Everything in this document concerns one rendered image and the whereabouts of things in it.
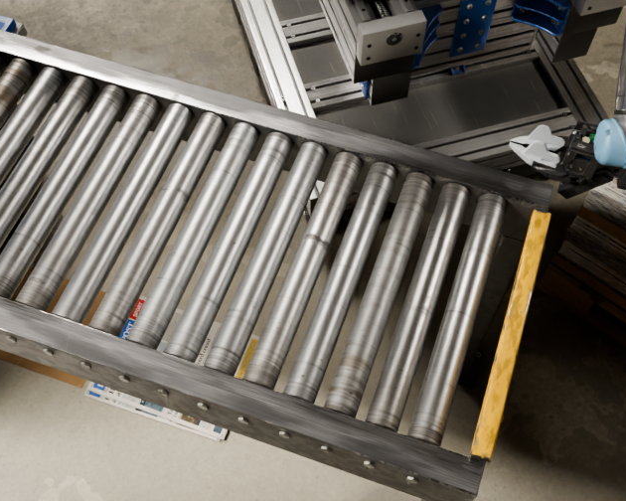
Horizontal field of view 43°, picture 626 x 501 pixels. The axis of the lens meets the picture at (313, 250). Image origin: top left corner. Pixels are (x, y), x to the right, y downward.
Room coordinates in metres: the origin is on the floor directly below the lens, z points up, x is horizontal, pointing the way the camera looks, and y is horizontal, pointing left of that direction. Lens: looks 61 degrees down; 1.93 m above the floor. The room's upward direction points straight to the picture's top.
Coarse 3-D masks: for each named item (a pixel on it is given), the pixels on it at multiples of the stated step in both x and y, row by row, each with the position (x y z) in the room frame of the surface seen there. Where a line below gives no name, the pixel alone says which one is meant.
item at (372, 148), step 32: (0, 32) 1.11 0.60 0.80; (32, 64) 1.04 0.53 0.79; (64, 64) 1.03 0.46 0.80; (96, 64) 1.03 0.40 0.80; (96, 96) 1.00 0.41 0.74; (128, 96) 0.98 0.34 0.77; (160, 96) 0.96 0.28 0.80; (192, 96) 0.96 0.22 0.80; (224, 96) 0.96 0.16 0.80; (192, 128) 0.94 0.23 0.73; (256, 128) 0.89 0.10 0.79; (288, 128) 0.88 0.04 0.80; (320, 128) 0.88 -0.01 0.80; (352, 128) 0.88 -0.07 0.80; (288, 160) 0.87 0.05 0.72; (384, 160) 0.81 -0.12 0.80; (416, 160) 0.81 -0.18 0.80; (448, 160) 0.81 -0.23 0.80; (480, 192) 0.75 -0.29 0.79; (512, 192) 0.75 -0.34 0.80; (544, 192) 0.75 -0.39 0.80; (512, 224) 0.73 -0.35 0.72
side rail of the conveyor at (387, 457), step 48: (0, 336) 0.50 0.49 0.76; (48, 336) 0.48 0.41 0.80; (96, 336) 0.48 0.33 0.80; (144, 384) 0.42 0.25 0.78; (192, 384) 0.41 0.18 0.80; (240, 384) 0.41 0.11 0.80; (240, 432) 0.37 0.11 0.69; (288, 432) 0.34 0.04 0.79; (336, 432) 0.33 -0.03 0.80; (384, 432) 0.33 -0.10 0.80; (384, 480) 0.29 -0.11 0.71; (432, 480) 0.27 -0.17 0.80; (480, 480) 0.27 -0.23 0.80
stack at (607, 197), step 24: (600, 192) 0.95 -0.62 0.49; (624, 192) 0.93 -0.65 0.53; (600, 216) 0.94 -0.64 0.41; (624, 216) 0.91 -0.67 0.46; (576, 240) 0.96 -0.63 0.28; (600, 240) 0.93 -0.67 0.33; (552, 264) 0.96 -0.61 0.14; (576, 264) 0.93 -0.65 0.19; (600, 264) 0.91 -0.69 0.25; (624, 264) 0.88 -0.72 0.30; (552, 288) 0.94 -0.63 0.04; (576, 288) 0.91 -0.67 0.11; (624, 288) 0.86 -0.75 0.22; (576, 312) 0.89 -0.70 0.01; (624, 312) 0.83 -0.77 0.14; (624, 336) 0.82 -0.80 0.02
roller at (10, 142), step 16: (48, 80) 1.00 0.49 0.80; (64, 80) 1.01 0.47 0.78; (32, 96) 0.96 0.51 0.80; (48, 96) 0.97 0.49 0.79; (16, 112) 0.92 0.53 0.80; (32, 112) 0.92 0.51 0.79; (16, 128) 0.88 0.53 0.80; (32, 128) 0.90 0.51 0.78; (0, 144) 0.85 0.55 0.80; (16, 144) 0.86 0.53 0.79; (0, 160) 0.82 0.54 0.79; (16, 160) 0.84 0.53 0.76; (0, 176) 0.79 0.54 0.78
